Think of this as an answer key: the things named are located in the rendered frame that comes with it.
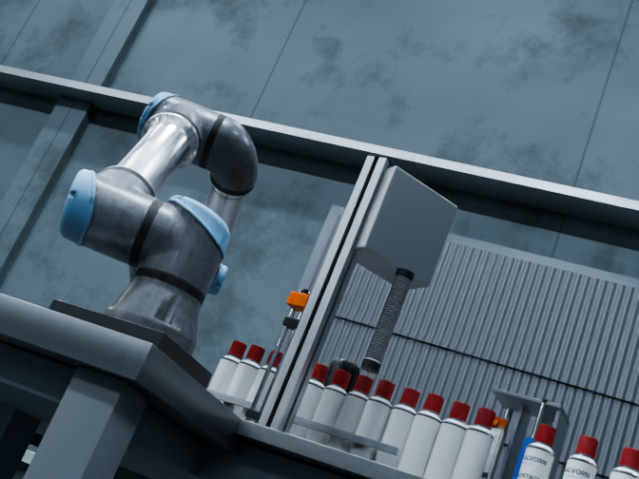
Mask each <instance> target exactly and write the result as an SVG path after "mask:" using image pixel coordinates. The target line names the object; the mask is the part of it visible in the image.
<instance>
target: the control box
mask: <svg viewBox="0 0 639 479"><path fill-rule="evenodd" d="M456 209H457V206H456V205H454V204H453V203H451V202H450V201H448V200H446V199H445V198H443V197H442V196H440V195H439V194H437V193H436V192H435V191H434V190H432V189H431V188H429V187H428V186H426V185H425V184H424V183H422V182H420V181H419V180H417V179H416V178H414V177H413V176H411V175H410V174H408V173H407V172H405V171H404V170H402V169H401V168H399V167H398V166H394V167H391V168H388V169H385V170H384V172H383V174H382V177H381V179H380V182H379V184H378V188H377V191H376V193H375V196H374V197H373V200H372V202H371V205H370V207H369V210H368V212H367V215H366V217H365V220H364V222H363V224H362V226H361V229H360V231H359V234H358V238H357V240H356V243H355V245H354V248H353V251H354V253H353V254H355V255H357V257H358V261H357V263H358V264H359V265H361V266H363V267H364V268H366V269H368V270H369V271H371V272H373V273H374V274H376V275H378V276H379V277H381V278H383V279H385V280H387V281H388V282H390V283H392V284H393V281H394V279H395V274H396V271H397V268H404V269H407V270H409V271H411V272H413V273H414V274H415V276H414V278H413V281H412V283H411V284H410V287H409V289H408V290H411V289H417V288H424V287H428V286H429V285H430V282H431V280H432V277H433V274H434V271H435V269H436V265H437V262H438V260H439V257H440V254H441V251H442V249H443V246H444V243H445V240H446V238H447V236H448V233H449V230H450V227H451V225H452V222H453V219H454V216H455V212H456Z"/></svg>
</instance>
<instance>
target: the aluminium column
mask: <svg viewBox="0 0 639 479"><path fill-rule="evenodd" d="M391 167H393V165H392V164H391V162H390V160H389V158H388V157H387V156H379V155H373V154H368V156H367V159H366V161H365V164H364V166H363V167H362V170H361V172H360V175H359V177H358V181H357V183H356V186H355V188H354V191H353V193H352V196H351V198H350V200H349V202H348V204H347V207H346V209H345V212H344V214H343V217H342V219H341V221H340V224H339V228H338V230H337V233H336V234H335V237H334V239H333V241H332V244H331V246H330V249H329V251H328V254H327V256H326V258H325V261H324V263H323V265H322V267H321V270H320V272H319V276H318V278H317V281H316V283H315V286H314V288H313V291H312V293H311V295H310V297H309V299H308V302H307V304H306V307H305V309H304V312H303V314H302V316H301V319H300V323H299V325H298V328H297V330H296V332H295V334H294V336H293V339H292V341H291V344H290V346H289V349H288V351H287V353H286V356H285V358H284V360H283V362H282V365H281V368H280V371H279V373H278V376H277V378H276V381H275V383H274V386H273V388H272V390H271V393H270V394H269V397H268V399H267V402H266V404H265V406H264V409H263V411H262V414H261V418H260V420H259V423H258V424H260V425H263V426H265V427H268V428H272V429H275V430H278V431H283V432H286V433H289V432H290V429H291V427H292V424H293V422H294V419H295V417H296V414H297V412H298V409H299V407H300V403H301V400H302V399H303V396H304V394H305V391H306V389H307V386H308V383H309V381H310V378H311V376H312V373H313V371H314V369H315V367H316V364H317V362H318V359H319V357H320V353H321V350H322V348H323V345H324V343H325V340H326V338H327V336H328V333H329V331H330V328H331V326H332V323H333V321H334V318H335V316H336V313H337V311H338V308H339V305H340V303H341V300H342V298H343V295H344V293H345V290H346V288H347V285H348V282H349V280H350V277H351V276H352V273H353V271H354V268H355V266H356V263H357V261H358V257H357V255H355V254H353V253H354V251H353V248H354V245H355V243H356V240H357V238H358V234H359V231H360V229H361V226H362V224H363V222H364V220H365V217H366V215H367V212H368V210H369V207H370V205H371V202H372V200H373V197H374V196H375V193H376V191H377V188H378V184H379V182H380V179H381V177H382V174H383V172H384V170H385V169H388V168H391Z"/></svg>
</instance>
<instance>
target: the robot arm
mask: <svg viewBox="0 0 639 479"><path fill-rule="evenodd" d="M137 136H138V139H139V142H138V143H137V144H136V145H135V146H134V147H133V148H132V149H131V150H130V152H129V153H128V154H127V155H126V156H125V157H124V158H123V159H122V160H121V161H120V163H119V164H118V165H115V166H110V167H107V168H105V169H103V170H101V171H100V172H98V173H97V174H96V173H95V172H94V171H93V170H86V169H82V170H80V171H79V172H78V174H77V176H76V177H75V179H74V181H73V184H72V186H71V188H70V190H69V192H68V197H67V200H66V203H65V206H64V209H63V212H62V216H61V219H60V225H59V230H60V233H61V235H62V236H63V237H64V238H65V239H67V240H70V241H72V242H75V243H76V244H77V245H78V246H84V247H86V248H88V249H91V250H93V251H95V252H98V253H100V254H103V255H105V256H108V257H110V258H113V259H117V260H119V261H121V262H123V263H125V264H128V265H129V285H128V286H127V287H126V288H125V289H124V291H123V292H122V293H121V294H120V295H119V296H118V297H117V298H116V299H115V300H114V302H113V303H112V304H111V305H110V306H109V307H108V308H107V309H106V310H105V315H108V316H114V317H117V318H120V319H123V320H126V321H129V322H132V323H136V324H139V325H142V326H146V327H148V328H151V329H154V330H158V331H161V332H164V333H166V334H167V335H169V336H170V337H171V338H172V339H173V340H174V341H176V342H177V343H178V344H179V345H180V346H181V347H182V348H183V349H185V350H186V351H187V352H188V353H189V354H190V355H191V356H192V355H193V354H194V351H195V349H196V342H197V332H198V321H199V312H200V310H201V307H202V305H203V301H204V299H205V297H206V295H207V293H208V294H211V295H217V294H218V293H219V292H220V290H221V288H222V286H223V282H224V280H225V277H226V275H227V271H228V268H227V267H226V266H224V265H223V264H222V261H223V259H224V254H225V251H226V248H227V245H228V243H229V241H230V238H231V235H232V232H233V230H234V227H235V224H236V221H237V218H238V216H239V214H240V211H241V208H242V203H243V201H244V198H245V196H246V195H248V194H249V193H251V191H252V190H253V188H254V185H255V183H256V180H257V176H258V158H257V152H256V149H255V146H254V144H253V142H252V140H251V138H250V136H249V134H248V133H247V131H246V130H245V129H244V127H243V126H242V125H241V124H239V123H238V122H237V121H235V120H234V119H232V118H230V117H227V116H224V115H222V114H220V113H218V112H216V111H213V110H211V109H208V108H206V107H204V106H201V105H197V104H195V103H193V102H190V101H188V100H186V99H184V98H183V97H182V96H180V95H177V94H171V93H169V92H161V93H159V94H157V95H156V96H155V97H153V99H152V100H151V101H150V102H149V105H148V106H147V107H146V108H145V111H144V113H143V115H142V117H141V120H140V122H139V125H138V131H137ZM190 163H192V164H194V165H197V166H199V167H201V168H203V169H206V170H208V171H210V174H209V179H210V182H211V187H210V190H209V194H208V197H207V200H206V203H205V205H203V204H201V203H199V202H197V201H194V200H192V199H190V198H188V197H182V196H180V195H176V196H173V197H171V199H169V200H168V201H167V202H165V201H161V200H159V199H157V198H156V196H157V195H158V194H159V192H160V191H161V190H162V188H163V187H164V186H165V184H166V183H167V181H168V180H169V179H170V177H171V176H172V175H173V173H174V172H175V171H176V169H178V168H182V167H185V166H187V165H189V164H190Z"/></svg>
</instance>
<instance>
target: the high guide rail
mask: <svg viewBox="0 0 639 479"><path fill-rule="evenodd" d="M206 389H207V388H206ZM207 390H208V391H209V392H210V393H212V394H213V395H214V396H215V397H216V398H217V399H219V400H221V401H224V402H227V403H230V404H233V405H236V406H239V407H243V408H246V409H250V407H251V405H252V403H253V402H250V401H246V400H243V399H240V398H238V397H235V396H231V395H228V394H225V393H219V392H216V391H213V390H210V389H207ZM293 424H297V425H300V426H303V427H305V428H308V429H311V430H315V431H320V432H323V433H326V434H329V435H333V436H336V437H338V438H341V439H344V440H348V441H351V442H354V443H357V444H360V445H362V446H366V447H369V448H372V449H375V450H380V451H384V452H387V453H390V454H393V455H395V456H398V454H399V451H400V449H399V448H397V447H394V446H391V445H388V444H384V443H381V442H378V441H376V440H373V439H369V438H366V437H363V436H360V435H356V434H353V433H351V432H348V431H342V430H339V429H336V428H333V427H329V426H326V425H323V424H321V423H318V422H314V421H311V420H308V419H305V418H301V417H298V416H296V417H295V419H294V422H293Z"/></svg>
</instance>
